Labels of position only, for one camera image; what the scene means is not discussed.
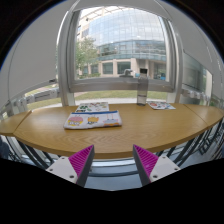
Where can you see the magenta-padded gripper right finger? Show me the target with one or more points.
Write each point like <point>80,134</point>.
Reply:
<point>156,166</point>

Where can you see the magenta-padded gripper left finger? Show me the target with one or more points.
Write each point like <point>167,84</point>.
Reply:
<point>71,168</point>

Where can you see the white towel with cartoon print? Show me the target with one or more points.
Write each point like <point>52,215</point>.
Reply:
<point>93,120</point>

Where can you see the small sticker sheet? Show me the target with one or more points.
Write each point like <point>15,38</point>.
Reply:
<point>160,105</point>

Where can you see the large sticker sheet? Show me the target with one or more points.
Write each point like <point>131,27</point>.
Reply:
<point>93,107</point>

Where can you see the clear water bottle, black cap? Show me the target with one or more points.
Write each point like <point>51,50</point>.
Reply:
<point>142,91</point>

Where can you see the green tree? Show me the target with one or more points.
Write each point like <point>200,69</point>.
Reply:
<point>86,53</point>

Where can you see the glass office building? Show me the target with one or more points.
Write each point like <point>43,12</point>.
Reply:
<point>130,36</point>

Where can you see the white wall socket rail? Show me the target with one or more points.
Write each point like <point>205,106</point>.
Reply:
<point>196,95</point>
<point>40,96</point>

